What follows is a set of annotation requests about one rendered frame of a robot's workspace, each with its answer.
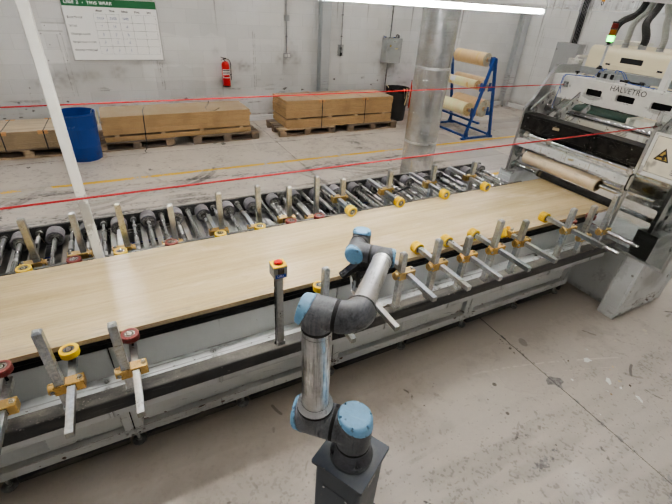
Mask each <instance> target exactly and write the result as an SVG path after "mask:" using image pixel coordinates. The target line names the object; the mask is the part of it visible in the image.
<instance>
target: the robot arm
mask: <svg viewBox="0 0 672 504"><path fill-rule="evenodd" d="M371 235H372V234H371V230H370V229H369V228H367V227H363V226H358V227H355V228H354V229H353V236H352V238H351V240H350V242H349V244H348V246H347V247H346V249H345V253H344V255H345V258H346V260H347V261H348V262H349V263H350V264H349V265H348V266H346V267H345V268H344V269H342V270H341V271H340V272H339V275H340V276H341V277H342V279H346V278H347V277H348V276H349V278H350V284H351V288H352V290H353V291H354V292H355V291H356V290H357V291H356V293H355V295H353V296H351V297H349V298H348V300H341V299H337V298H333V297H329V296H324V295H320V294H317V293H310V292H306V293H305V294H303V296H302V297H301V299H300V301H299V303H298V306H297V309H296V312H295V316H294V322H295V323H296V324H297V325H301V352H302V393H301V394H299V395H298V396H297V397H296V398H295V400H294V403H293V406H292V410H291V415H290V424H291V427H292V428H293V429H295V430H297V431H299V432H302V433H306V434H309V435H312V436H315V437H318V438H322V439H325V440H328V441H331V442H332V443H331V446H330V457H331V460H332V463H333V464H334V466H335V467H336V468H337V469H338V470H340V471H341V472H344V473H346V474H359V473H361V472H363V471H365V470H366V469H367V468H368V467H369V466H370V464H371V461H372V457H373V449H372V445H371V443H370V441H371V436H372V430H373V415H372V413H371V411H370V409H369V408H368V407H367V406H366V405H365V404H363V403H360V402H359V401H347V402H345V403H344V404H342V405H341V404H337V403H334V402H333V399H332V397H331V395H330V394H329V383H330V363H331V344H332V333H336V334H351V333H356V332H359V331H361V330H363V329H365V328H367V327H368V326H369V325H371V324H372V322H373V321H374V319H375V317H376V314H377V307H376V302H377V299H378V297H379V294H380V291H381V289H382V286H383V284H384V281H385V278H386V276H387V273H388V270H389V268H394V264H395V258H396V249H393V248H388V247H383V246H378V245H373V244H370V240H371ZM369 263H370V265H369ZM360 278H363V279H362V281H361V279H360Z"/></svg>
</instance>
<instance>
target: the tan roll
mask: <svg viewBox="0 0 672 504"><path fill-rule="evenodd" d="M517 155H519V156H521V157H522V162H524V163H526V164H529V165H531V166H533V167H536V168H538V169H541V170H543V171H546V172H548V173H550V174H553V175H555V176H558V177H560V178H563V179H565V180H567V181H570V182H572V183H575V184H577V185H580V186H582V187H584V188H587V189H589V190H592V191H594V192H595V191H598V190H599V189H600V188H601V189H603V190H606V191H608V192H611V193H613V194H620V195H621V197H622V195H623V192H620V191H618V190H615V189H613V188H610V187H608V186H605V185H603V184H600V182H601V180H602V178H599V177H597V176H594V175H591V174H589V173H586V172H584V171H581V170H578V169H576V168H573V167H570V166H568V165H565V164H562V163H560V162H557V161H555V160H552V159H549V158H547V157H544V156H541V155H539V154H536V153H534V152H531V151H526V152H525V153H524V154H523V153H521V152H518V153H517Z"/></svg>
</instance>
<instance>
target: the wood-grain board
mask: <svg viewBox="0 0 672 504"><path fill-rule="evenodd" d="M574 207H575V208H577V209H578V211H577V214H576V216H575V219H577V218H581V217H585V215H586V213H589V210H590V208H591V205H589V204H587V203H585V202H582V201H580V200H578V199H576V198H573V197H571V196H569V195H567V194H564V193H562V192H560V191H558V190H555V189H553V188H551V187H548V186H546V185H544V184H542V183H539V182H537V181H535V180H529V181H523V182H518V183H512V184H507V185H501V186H496V187H490V189H489V190H488V191H487V192H485V191H483V190H481V189H479V190H474V191H468V192H463V193H457V194H451V195H449V197H448V198H447V199H442V198H441V197H435V198H429V199H424V200H418V201H413V202H407V203H405V204H404V206H403V207H401V208H398V207H397V206H396V205H391V206H385V207H380V208H374V209H369V210H363V211H358V212H357V213H356V215H355V216H353V217H350V216H348V215H347V214H341V215H336V216H330V217H325V218H319V219H314V220H308V221H303V222H297V223H292V224H286V225H281V226H275V227H270V228H264V229H259V230H253V231H248V232H242V233H237V234H231V235H226V236H220V237H215V238H209V239H204V240H198V241H193V242H187V243H182V244H176V245H170V246H165V247H159V248H154V249H148V250H143V251H137V252H132V253H126V254H121V255H115V256H110V257H104V258H99V259H93V260H88V261H82V262H77V263H71V264H66V265H60V266H55V267H49V268H44V269H38V270H33V271H27V272H22V273H16V274H11V275H5V276H0V360H10V361H11V362H12V363H15V362H19V361H23V360H27V359H31V358H35V357H39V356H40V355H39V353H38V351H37V349H36V347H35V345H34V343H33V341H32V339H31V331H32V330H35V329H39V328H42V329H43V331H44V334H45V336H46V338H47V340H48V343H49V345H50V347H51V349H52V352H53V353H54V352H58V350H59V349H60V348H61V347H62V346H63V345H65V344H68V343H76V344H78V345H79V346H81V345H85V344H89V343H93V342H97V341H101V340H105V339H109V338H110V335H109V332H108V329H107V323H108V322H112V321H116V322H117V325H118V329H119V332H120V334H121V333H122V332H123V331H124V330H125V329H128V328H136V329H138V331H140V330H144V329H148V328H152V327H156V326H160V325H163V324H167V323H171V322H175V321H179V320H183V319H187V318H191V317H195V316H199V315H203V314H206V313H210V312H214V311H218V310H222V309H226V308H230V307H234V306H238V305H242V304H245V303H249V302H253V301H257V300H261V299H265V298H269V297H273V296H274V279H273V277H272V276H271V274H270V273H269V261H271V260H276V259H281V258H283V260H284V261H285V263H286V264H287V274H288V276H287V277H285V278H283V294H285V293H288V292H292V291H296V290H300V289H304V288H308V287H312V286H313V283H314V282H315V281H321V271H322V267H325V266H328V267H329V269H330V282H331V281H335V280H339V279H342V277H341V276H340V275H339V272H340V271H341V270H342V269H344V268H345V267H346V266H348V265H349V264H350V263H349V262H348V261H347V260H346V258H345V255H344V253H345V249H346V247H347V246H348V244H349V242H350V240H351V238H352V236H353V229H354V228H355V227H358V226H363V227H367V228H369V229H370V230H371V234H372V235H371V240H370V244H373V245H378V246H383V247H388V248H393V249H396V258H395V259H396V260H397V261H398V262H399V256H400V252H403V251H405V252H406V253H408V260H407V262H409V261H413V260H417V259H421V258H425V257H424V256H423V255H421V254H418V255H417V254H415V253H414V252H412V251H411V250H410V245H411V244H412V242H414V241H419V242H420V243H422V244H423V245H424V248H425V249H426V250H427V251H428V252H429V253H431V254H432V253H433V248H434V244H435V239H437V238H440V237H441V236H442V235H443V234H448V235H449V236H451V237H452V238H453V241H454V242H456V243H457V244H458V245H460V246H461V247H462V248H463V246H464V242H465V238H466V236H467V231H468V230H469V229H470V228H472V227H473V228H475V229H477V230H479V231H480V234H481V235H483V236H484V237H485V238H487V239H488V240H490V241H492V237H493V234H494V231H495V227H496V224H497V221H498V220H499V219H504V220H505V221H506V222H505V225H504V228H505V227H507V226H510V228H511V229H512V228H514V231H516V233H515V234H518V232H519V230H520V227H521V224H522V221H523V220H525V219H528V220H529V221H530V224H529V227H528V230H527V231H531V230H534V229H538V228H542V227H546V226H550V225H554V224H553V223H550V222H546V223H543V222H542V221H540V220H538V215H539V214H540V213H541V212H542V211H545V212H547V213H549V214H550V215H551V217H553V218H555V219H556V220H558V221H560V222H565V221H566V219H567V217H568V214H569V212H570V209H571V208H574Z"/></svg>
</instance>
